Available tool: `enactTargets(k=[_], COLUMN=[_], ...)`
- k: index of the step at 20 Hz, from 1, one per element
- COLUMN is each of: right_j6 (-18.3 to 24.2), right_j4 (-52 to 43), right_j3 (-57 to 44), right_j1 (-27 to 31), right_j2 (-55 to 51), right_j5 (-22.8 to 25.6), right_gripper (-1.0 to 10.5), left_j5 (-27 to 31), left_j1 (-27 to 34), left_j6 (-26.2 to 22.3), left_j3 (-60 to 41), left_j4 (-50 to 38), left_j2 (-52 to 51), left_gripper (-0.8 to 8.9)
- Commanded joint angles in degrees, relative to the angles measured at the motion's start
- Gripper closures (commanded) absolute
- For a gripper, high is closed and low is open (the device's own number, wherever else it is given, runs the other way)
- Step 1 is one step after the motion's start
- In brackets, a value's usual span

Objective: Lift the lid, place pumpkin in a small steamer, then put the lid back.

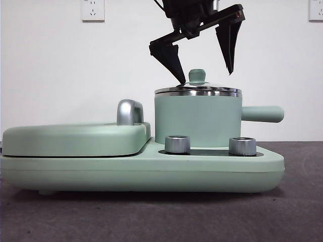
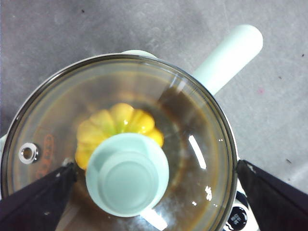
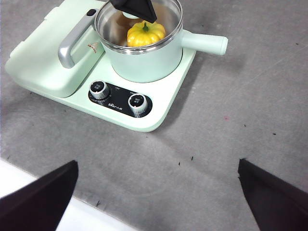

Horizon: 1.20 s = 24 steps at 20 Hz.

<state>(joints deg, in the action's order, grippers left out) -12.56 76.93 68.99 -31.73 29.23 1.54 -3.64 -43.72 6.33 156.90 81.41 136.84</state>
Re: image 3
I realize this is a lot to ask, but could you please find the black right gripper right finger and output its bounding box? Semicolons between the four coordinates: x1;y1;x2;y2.
237;158;308;231

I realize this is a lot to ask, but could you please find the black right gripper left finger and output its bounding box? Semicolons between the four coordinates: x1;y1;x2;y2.
0;160;79;231

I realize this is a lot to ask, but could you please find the yellow pumpkin with green stem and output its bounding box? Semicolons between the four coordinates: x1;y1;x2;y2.
127;20;167;48

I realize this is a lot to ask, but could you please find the silver control knob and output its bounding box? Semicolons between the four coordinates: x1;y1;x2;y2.
89;80;112;101
127;93;147;114

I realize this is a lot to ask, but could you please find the mint green breakfast machine base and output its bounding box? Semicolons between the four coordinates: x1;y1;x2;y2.
4;0;197;132

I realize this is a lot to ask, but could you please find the mint green pot with handle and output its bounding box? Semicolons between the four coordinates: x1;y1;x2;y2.
94;0;229;84

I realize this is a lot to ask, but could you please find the mint green cover, silver handle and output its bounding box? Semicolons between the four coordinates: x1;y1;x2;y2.
4;0;106;98

